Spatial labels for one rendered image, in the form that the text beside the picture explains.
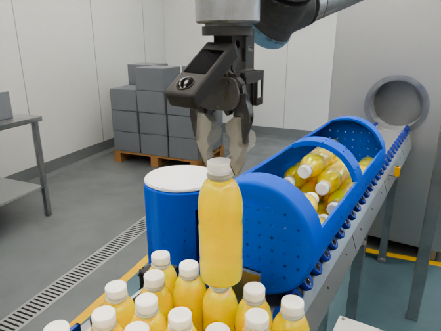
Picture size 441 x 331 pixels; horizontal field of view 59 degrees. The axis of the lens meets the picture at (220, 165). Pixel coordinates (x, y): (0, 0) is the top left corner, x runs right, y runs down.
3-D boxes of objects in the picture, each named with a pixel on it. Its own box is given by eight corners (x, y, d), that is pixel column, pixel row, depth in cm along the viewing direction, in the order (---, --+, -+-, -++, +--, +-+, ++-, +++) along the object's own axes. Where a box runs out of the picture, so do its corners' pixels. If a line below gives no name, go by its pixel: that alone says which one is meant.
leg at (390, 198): (386, 259, 282) (399, 178, 262) (384, 263, 277) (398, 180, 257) (378, 257, 285) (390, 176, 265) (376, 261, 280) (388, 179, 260)
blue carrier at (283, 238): (382, 186, 157) (388, 117, 149) (312, 311, 86) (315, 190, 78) (314, 177, 172) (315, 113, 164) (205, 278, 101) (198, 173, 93)
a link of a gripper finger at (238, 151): (266, 165, 61) (258, 108, 59) (249, 177, 57) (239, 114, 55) (249, 166, 63) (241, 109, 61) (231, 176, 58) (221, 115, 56)
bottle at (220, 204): (206, 292, 61) (203, 182, 55) (196, 268, 68) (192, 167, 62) (248, 284, 63) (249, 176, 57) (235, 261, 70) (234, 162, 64)
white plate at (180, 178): (144, 192, 131) (144, 196, 131) (225, 186, 136) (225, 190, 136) (144, 167, 157) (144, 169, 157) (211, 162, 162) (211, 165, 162)
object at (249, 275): (262, 317, 89) (264, 270, 85) (258, 324, 87) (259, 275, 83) (224, 303, 94) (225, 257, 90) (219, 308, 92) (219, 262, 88)
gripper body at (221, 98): (264, 108, 61) (267, 26, 57) (238, 118, 54) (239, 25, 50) (222, 104, 64) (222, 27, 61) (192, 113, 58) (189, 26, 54)
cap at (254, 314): (251, 314, 67) (252, 305, 66) (272, 322, 65) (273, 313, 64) (240, 328, 63) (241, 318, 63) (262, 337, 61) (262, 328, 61)
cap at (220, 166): (210, 178, 57) (210, 167, 57) (204, 170, 61) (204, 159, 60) (235, 175, 58) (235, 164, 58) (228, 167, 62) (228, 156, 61)
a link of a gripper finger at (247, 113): (258, 142, 56) (249, 80, 54) (253, 144, 55) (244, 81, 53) (230, 143, 59) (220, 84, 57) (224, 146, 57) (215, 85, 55)
